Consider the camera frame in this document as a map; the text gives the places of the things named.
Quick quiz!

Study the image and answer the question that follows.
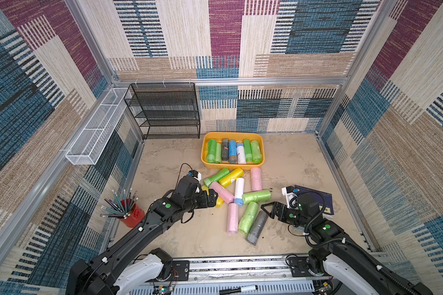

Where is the large yellow bag roll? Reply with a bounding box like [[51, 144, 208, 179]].
[[203, 142, 209, 162]]

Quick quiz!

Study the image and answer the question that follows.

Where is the light green roll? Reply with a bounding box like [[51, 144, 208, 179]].
[[238, 202, 259, 235], [251, 140, 263, 164], [242, 190, 271, 204]]

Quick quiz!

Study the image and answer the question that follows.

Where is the dark grey roll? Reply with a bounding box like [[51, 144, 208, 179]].
[[221, 138, 229, 162]]

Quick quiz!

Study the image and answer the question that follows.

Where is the thin dark green roll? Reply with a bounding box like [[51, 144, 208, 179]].
[[243, 139, 253, 163]]

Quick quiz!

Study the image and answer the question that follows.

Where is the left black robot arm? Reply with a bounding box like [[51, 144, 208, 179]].
[[65, 175, 218, 295]]

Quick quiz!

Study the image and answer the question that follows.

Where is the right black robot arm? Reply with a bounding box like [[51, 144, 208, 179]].
[[261, 186, 432, 295]]

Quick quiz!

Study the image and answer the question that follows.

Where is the small yellow roll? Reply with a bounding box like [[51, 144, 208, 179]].
[[202, 185, 224, 208]]

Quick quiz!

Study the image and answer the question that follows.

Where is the pink roll centre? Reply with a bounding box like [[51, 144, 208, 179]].
[[209, 181, 235, 204]]

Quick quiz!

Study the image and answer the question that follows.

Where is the yellow roll near box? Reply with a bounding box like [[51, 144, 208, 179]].
[[219, 168, 244, 188]]

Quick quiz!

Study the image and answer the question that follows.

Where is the pink roll lower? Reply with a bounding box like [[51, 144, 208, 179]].
[[226, 203, 239, 234]]

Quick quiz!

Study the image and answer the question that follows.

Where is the white roll blue end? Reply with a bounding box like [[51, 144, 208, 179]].
[[234, 178, 245, 207]]

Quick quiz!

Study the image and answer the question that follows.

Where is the pink roll near box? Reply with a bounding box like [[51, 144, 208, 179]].
[[251, 167, 263, 192]]

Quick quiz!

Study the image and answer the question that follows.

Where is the yellow plastic storage box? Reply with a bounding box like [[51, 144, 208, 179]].
[[200, 132, 265, 170]]

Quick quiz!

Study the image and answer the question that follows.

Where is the dark blue notebook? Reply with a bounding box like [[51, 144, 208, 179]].
[[294, 185, 335, 216]]

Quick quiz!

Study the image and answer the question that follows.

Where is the red pencil cup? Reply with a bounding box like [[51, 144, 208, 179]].
[[100, 188, 146, 228]]

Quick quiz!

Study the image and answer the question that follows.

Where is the black marker pen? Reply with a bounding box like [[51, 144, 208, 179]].
[[219, 285, 258, 295]]

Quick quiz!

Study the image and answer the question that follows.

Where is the black mesh shelf rack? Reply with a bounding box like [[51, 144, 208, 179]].
[[124, 83, 201, 140]]

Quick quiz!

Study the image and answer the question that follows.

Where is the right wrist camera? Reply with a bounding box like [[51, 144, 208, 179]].
[[281, 186, 300, 208]]

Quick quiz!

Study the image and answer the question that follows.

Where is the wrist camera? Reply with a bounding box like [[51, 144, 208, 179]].
[[188, 170, 202, 183], [281, 186, 300, 208]]

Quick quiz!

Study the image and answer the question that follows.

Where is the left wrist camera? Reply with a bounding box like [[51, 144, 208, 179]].
[[188, 170, 202, 183]]

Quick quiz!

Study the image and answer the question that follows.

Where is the white wire wall basket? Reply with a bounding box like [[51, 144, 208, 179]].
[[65, 88, 127, 165]]

